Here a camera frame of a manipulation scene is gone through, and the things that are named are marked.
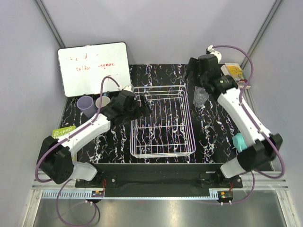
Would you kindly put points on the lavender plastic cup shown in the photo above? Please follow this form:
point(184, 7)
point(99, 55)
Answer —
point(87, 106)

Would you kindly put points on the teal floral ceramic mug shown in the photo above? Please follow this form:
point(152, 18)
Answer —
point(102, 101)

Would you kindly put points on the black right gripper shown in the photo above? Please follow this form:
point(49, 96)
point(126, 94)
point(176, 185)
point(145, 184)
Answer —
point(193, 66)

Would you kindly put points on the clear glass cup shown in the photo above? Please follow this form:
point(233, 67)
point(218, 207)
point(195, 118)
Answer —
point(200, 97)

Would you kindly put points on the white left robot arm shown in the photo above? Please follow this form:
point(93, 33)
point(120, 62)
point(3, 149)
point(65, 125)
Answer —
point(55, 157)

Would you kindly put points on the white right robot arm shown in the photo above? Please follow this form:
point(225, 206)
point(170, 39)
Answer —
point(261, 145)

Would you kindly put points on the green treehouse book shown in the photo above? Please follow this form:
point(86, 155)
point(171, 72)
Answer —
point(61, 133)

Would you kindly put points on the white dry-erase board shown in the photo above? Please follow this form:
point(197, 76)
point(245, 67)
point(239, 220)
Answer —
point(83, 68)

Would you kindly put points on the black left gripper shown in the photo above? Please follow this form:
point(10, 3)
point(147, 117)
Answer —
point(145, 107)

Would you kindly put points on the aluminium front rail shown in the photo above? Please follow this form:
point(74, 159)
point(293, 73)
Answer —
point(158, 192)

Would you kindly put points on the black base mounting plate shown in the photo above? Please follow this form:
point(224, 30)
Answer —
point(149, 174)

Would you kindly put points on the yellow paperback book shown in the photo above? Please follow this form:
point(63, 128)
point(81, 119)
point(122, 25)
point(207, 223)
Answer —
point(235, 71)

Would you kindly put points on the white wire dish rack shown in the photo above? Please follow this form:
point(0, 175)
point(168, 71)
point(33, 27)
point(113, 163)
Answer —
point(167, 131)

